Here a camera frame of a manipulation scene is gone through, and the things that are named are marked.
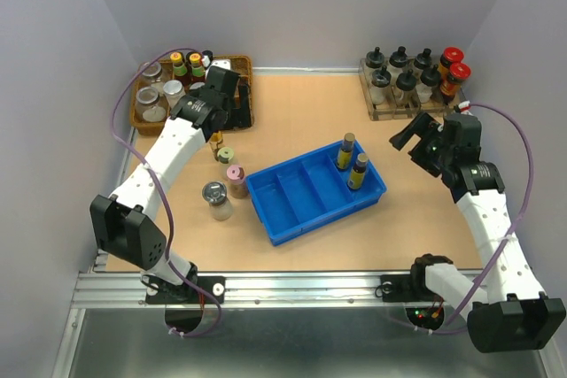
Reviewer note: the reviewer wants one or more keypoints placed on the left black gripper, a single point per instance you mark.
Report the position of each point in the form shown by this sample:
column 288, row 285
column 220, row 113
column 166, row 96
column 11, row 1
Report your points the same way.
column 239, row 117

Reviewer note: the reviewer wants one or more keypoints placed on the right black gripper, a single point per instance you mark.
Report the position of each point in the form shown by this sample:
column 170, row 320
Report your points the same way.
column 423, row 125

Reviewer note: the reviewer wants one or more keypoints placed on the yellow label bottle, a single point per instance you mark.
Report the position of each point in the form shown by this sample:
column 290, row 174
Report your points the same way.
column 358, row 172
column 345, row 151

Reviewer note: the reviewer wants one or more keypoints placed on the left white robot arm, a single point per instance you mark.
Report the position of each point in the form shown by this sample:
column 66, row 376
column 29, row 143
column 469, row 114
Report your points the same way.
column 123, row 222

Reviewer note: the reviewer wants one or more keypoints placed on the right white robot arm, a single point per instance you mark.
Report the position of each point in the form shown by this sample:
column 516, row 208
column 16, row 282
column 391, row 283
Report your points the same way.
column 505, row 308

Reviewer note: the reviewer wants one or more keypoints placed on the amber oil bottle black cap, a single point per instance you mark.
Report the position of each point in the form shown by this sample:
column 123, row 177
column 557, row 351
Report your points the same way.
column 216, row 142

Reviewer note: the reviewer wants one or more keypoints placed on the green lid spice jar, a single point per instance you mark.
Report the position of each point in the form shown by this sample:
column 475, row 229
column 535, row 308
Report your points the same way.
column 226, row 157

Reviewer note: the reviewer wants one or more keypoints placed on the clear acrylic cruet rack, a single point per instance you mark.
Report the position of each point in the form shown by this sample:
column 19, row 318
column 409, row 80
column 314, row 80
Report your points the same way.
column 383, row 104

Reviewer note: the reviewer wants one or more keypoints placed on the black top cruet front middle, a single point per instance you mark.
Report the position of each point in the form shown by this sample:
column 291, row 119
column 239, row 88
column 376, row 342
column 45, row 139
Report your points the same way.
column 404, row 84

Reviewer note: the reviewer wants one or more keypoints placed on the black cruet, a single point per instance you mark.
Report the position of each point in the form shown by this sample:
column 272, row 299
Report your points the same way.
column 397, row 62
column 374, row 60
column 429, row 79
column 380, row 82
column 422, row 61
column 404, row 84

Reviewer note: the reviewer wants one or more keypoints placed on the black top cruet front right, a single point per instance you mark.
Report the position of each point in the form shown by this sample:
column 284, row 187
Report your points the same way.
column 429, row 79

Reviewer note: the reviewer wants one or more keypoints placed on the pink lid spice jar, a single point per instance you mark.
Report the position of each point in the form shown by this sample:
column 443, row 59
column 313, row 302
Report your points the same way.
column 236, row 180

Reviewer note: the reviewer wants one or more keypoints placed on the green label sauce bottle right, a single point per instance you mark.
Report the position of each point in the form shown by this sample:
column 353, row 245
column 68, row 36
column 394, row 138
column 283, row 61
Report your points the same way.
column 197, row 69

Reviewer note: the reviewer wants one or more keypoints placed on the black top cruet front left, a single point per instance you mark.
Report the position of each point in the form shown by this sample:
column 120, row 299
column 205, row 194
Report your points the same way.
column 380, row 82

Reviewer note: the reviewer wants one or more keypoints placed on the red lid jar front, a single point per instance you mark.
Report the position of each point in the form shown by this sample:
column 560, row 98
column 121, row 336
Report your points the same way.
column 457, row 74

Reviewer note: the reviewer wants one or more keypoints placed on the red lid jar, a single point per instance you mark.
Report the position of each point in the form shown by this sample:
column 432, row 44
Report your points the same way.
column 449, row 56
column 457, row 74

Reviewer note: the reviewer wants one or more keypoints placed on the black top cruet back right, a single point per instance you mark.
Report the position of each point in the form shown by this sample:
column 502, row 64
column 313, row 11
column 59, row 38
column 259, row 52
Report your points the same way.
column 422, row 61

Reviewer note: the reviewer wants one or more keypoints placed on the dark sauce bottle black cap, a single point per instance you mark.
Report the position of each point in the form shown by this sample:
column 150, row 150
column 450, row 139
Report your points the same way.
column 207, row 57

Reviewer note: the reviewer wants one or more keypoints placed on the black top cruet back middle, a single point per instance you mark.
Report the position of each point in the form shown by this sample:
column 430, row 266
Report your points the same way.
column 397, row 62

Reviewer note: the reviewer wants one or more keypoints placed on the tall jar white contents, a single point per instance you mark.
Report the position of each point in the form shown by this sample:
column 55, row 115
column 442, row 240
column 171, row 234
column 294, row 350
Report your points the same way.
column 173, row 91

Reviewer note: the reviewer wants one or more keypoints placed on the red lid jar back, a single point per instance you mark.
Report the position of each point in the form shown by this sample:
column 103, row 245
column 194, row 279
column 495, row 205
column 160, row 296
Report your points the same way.
column 449, row 56

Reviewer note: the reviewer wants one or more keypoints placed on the silver lid grinder jar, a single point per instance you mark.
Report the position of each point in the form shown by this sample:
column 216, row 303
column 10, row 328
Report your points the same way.
column 215, row 193

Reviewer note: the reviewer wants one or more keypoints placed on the black top cruet back left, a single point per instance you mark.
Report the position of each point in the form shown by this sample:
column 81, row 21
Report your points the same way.
column 374, row 60

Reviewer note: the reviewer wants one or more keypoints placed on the wicker divided basket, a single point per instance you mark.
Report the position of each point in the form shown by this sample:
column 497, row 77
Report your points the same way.
column 241, row 64

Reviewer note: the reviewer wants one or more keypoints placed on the clear glass jar front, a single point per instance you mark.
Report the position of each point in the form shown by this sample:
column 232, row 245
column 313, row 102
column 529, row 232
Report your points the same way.
column 150, row 105

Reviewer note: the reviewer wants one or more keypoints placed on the clear glass jar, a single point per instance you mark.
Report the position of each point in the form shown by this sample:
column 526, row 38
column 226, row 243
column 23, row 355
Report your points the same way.
column 150, row 105
column 155, row 75

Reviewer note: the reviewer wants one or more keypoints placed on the clear glass jar back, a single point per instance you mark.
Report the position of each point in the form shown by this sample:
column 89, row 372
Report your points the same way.
column 155, row 75

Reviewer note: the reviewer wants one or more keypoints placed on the blue divided plastic bin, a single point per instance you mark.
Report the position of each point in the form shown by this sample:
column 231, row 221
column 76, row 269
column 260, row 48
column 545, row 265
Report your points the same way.
column 308, row 192

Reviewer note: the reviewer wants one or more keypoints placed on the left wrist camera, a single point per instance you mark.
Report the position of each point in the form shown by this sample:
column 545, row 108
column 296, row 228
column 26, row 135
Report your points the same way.
column 224, row 63

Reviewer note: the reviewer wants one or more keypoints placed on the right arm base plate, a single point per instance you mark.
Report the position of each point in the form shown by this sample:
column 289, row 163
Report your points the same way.
column 403, row 288

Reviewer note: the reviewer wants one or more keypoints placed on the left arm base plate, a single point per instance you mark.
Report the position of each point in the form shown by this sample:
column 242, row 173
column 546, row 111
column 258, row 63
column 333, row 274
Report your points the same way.
column 159, row 292

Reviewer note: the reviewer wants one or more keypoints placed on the aluminium frame rail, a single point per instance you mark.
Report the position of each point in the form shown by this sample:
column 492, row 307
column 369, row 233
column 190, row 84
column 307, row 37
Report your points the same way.
column 280, row 290

